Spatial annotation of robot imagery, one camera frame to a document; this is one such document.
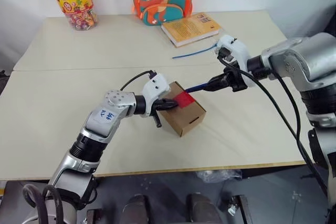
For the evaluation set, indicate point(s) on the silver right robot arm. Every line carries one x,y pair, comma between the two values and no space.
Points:
307,58

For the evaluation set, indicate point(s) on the brown cardboard box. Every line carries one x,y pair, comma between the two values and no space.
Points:
190,117

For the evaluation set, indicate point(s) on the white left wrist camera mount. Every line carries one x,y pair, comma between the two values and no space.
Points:
156,86

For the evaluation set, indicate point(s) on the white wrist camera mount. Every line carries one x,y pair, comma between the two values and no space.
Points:
156,86
236,47

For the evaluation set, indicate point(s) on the clear plastic bag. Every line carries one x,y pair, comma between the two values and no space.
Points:
219,176

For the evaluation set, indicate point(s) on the black table crossbar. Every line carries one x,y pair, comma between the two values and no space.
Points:
273,172

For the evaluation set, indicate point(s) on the candy jar with yellow lid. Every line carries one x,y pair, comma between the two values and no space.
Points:
74,2

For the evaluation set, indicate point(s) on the red tape patch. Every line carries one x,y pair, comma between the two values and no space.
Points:
186,100

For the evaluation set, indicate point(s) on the dark table leg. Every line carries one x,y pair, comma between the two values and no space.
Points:
242,209
94,216

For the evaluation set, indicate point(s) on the dark rounded shape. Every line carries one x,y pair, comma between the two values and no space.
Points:
202,208
136,209

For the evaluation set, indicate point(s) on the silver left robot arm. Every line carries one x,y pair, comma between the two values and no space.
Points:
97,132

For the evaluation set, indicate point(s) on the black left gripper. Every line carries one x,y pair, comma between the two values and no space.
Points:
157,104

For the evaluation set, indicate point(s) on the white handwritten sticker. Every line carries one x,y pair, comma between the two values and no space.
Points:
106,116

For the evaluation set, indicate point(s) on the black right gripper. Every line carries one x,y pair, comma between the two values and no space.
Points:
236,81

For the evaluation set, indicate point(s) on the yellow book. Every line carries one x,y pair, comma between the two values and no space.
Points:
189,26

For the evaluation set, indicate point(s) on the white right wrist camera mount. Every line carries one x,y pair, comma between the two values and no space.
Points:
236,47

